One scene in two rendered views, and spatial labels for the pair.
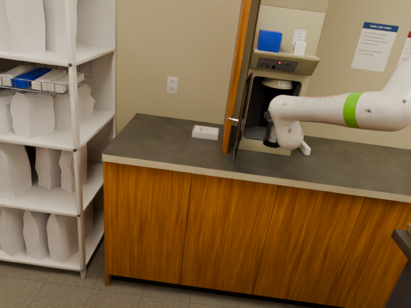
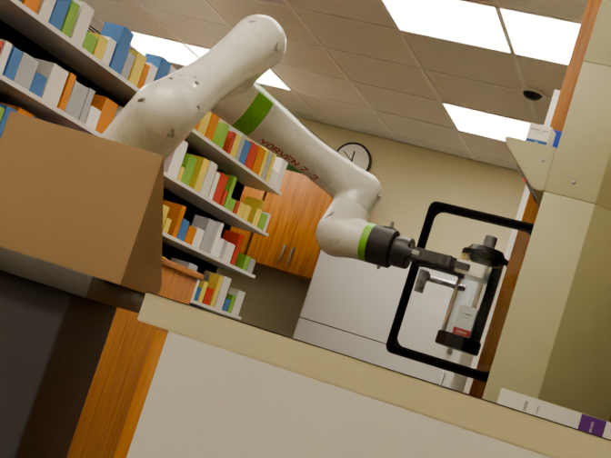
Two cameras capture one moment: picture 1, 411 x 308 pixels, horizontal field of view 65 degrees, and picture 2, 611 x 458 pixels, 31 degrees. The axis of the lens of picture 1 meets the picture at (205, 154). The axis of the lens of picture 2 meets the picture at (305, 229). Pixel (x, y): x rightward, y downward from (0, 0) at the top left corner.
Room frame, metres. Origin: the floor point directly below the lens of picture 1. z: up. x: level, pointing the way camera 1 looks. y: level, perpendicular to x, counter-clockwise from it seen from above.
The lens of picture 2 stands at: (2.07, -2.86, 0.93)
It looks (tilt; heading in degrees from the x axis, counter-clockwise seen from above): 6 degrees up; 109
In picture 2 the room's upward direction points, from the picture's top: 18 degrees clockwise
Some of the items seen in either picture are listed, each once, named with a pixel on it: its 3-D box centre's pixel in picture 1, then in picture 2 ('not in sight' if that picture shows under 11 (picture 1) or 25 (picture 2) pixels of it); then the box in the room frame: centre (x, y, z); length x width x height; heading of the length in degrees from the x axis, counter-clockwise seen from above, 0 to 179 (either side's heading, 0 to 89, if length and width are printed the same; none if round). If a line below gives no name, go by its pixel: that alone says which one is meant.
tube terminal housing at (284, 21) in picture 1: (273, 82); (595, 257); (1.87, -0.33, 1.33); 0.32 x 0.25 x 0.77; 89
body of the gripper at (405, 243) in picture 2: not in sight; (413, 254); (1.48, -0.35, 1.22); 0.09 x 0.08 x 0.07; 179
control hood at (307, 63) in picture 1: (283, 63); (532, 180); (1.69, -0.33, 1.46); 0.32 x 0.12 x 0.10; 89
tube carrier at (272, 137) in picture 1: (276, 123); (472, 299); (1.64, -0.35, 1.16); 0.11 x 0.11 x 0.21
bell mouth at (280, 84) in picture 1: (278, 80); not in sight; (1.85, -0.35, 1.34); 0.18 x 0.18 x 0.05
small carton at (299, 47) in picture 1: (299, 47); (539, 140); (1.69, -0.39, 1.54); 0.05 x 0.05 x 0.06; 84
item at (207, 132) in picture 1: (205, 132); not in sight; (1.89, 0.02, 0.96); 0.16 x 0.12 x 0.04; 89
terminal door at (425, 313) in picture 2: (241, 116); (464, 290); (1.58, -0.16, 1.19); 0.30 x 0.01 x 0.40; 172
